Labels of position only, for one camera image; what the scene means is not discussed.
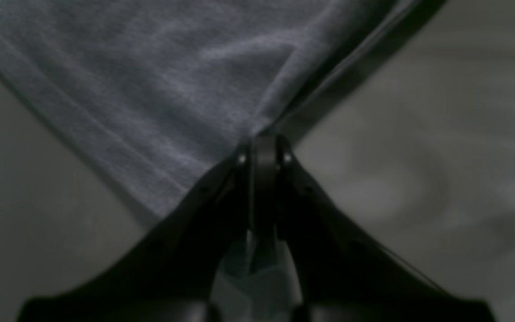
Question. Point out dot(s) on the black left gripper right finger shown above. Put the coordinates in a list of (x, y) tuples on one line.
[(344, 274)]

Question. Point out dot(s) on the grey T-shirt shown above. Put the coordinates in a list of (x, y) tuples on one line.
[(157, 91)]

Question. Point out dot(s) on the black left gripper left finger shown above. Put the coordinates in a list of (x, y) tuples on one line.
[(167, 276)]

